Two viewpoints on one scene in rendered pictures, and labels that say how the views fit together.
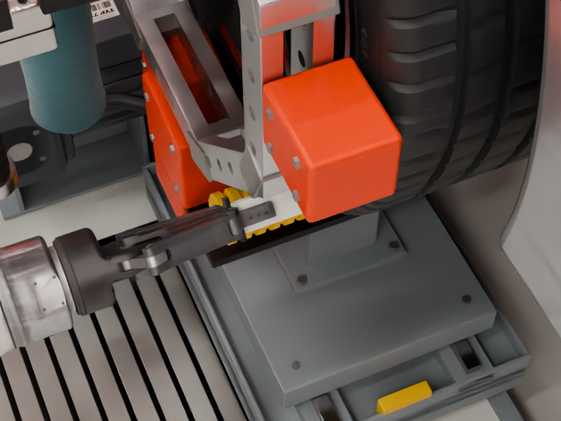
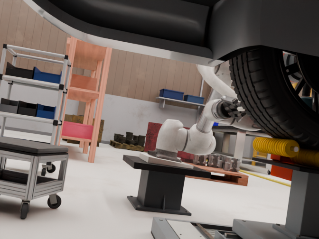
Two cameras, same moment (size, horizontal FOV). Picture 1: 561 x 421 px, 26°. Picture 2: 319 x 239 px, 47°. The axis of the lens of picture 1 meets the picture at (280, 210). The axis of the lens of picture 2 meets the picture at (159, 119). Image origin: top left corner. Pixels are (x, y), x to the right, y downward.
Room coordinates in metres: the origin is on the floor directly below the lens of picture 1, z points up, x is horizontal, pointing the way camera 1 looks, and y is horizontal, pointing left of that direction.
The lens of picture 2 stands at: (0.71, -1.43, 0.49)
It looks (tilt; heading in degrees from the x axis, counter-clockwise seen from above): 2 degrees up; 104
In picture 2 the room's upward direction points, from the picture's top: 9 degrees clockwise
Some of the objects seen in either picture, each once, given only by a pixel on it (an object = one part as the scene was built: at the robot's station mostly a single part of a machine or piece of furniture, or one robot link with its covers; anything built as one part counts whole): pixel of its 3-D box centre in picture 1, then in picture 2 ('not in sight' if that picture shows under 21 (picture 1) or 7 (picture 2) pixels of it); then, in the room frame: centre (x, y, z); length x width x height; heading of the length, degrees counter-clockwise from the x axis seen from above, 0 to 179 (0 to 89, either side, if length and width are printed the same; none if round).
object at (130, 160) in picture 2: not in sight; (160, 184); (0.18, 1.06, 0.15); 0.50 x 0.50 x 0.30; 27
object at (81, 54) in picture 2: not in sight; (81, 76); (-1.97, 3.92, 1.19); 2.59 x 0.69 x 2.39; 115
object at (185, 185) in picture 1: (229, 139); (295, 157); (0.88, 0.06, 0.48); 0.16 x 0.12 x 0.17; 113
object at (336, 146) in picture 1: (328, 139); not in sight; (0.58, -0.04, 0.85); 0.09 x 0.08 x 0.07; 23
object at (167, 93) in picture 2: not in sight; (171, 95); (-1.42, 8.09, 1.53); 0.57 x 0.42 x 0.22; 27
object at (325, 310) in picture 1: (329, 188); (308, 207); (0.94, -0.06, 0.32); 0.40 x 0.30 x 0.28; 23
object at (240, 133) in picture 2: not in sight; (230, 143); (0.30, 7.57, 0.50); 2.88 x 1.10 x 1.01; 115
